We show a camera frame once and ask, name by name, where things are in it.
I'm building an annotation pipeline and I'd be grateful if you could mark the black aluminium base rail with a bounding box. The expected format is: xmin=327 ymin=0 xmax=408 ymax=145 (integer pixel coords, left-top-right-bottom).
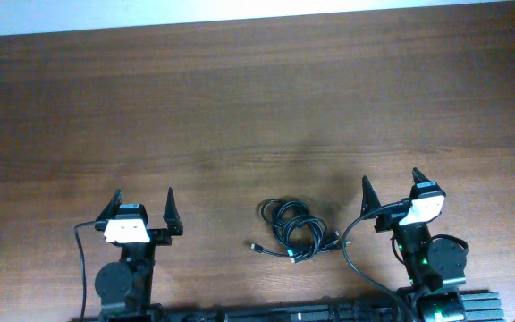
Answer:
xmin=78 ymin=291 xmax=505 ymax=322

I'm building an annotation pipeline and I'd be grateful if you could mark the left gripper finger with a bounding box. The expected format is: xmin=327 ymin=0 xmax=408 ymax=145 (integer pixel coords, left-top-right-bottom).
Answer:
xmin=163 ymin=188 xmax=182 ymax=229
xmin=96 ymin=189 xmax=122 ymax=222

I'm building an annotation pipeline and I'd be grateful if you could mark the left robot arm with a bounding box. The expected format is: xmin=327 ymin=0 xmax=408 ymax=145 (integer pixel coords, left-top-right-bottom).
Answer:
xmin=94 ymin=189 xmax=183 ymax=322

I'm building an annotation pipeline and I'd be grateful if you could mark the left camera cable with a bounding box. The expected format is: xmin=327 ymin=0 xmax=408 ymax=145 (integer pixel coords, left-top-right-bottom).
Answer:
xmin=73 ymin=220 xmax=98 ymax=322

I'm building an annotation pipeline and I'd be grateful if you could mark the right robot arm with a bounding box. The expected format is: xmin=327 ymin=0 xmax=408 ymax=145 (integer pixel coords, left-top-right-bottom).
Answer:
xmin=359 ymin=168 xmax=469 ymax=321

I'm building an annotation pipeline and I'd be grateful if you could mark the black cable small plug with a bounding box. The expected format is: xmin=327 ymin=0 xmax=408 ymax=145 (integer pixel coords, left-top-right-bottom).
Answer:
xmin=249 ymin=199 xmax=352 ymax=258

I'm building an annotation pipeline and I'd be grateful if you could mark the camera cable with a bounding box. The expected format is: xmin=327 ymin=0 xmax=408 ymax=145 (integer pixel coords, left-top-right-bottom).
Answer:
xmin=341 ymin=201 xmax=415 ymax=322
xmin=73 ymin=220 xmax=98 ymax=322

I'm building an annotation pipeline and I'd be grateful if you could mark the right camera cable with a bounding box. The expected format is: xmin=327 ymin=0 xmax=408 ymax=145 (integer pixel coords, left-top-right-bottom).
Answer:
xmin=341 ymin=201 xmax=415 ymax=322

